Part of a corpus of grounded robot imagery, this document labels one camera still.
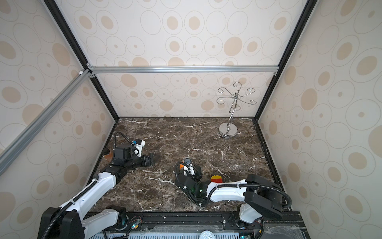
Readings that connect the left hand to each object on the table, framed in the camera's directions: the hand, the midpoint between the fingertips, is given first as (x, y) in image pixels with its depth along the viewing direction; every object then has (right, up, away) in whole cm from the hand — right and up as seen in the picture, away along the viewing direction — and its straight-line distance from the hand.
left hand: (157, 155), depth 82 cm
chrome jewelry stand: (+46, +15, +27) cm, 56 cm away
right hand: (+18, -6, +1) cm, 19 cm away
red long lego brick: (+33, -15, +4) cm, 37 cm away
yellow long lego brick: (+33, -13, +6) cm, 36 cm away
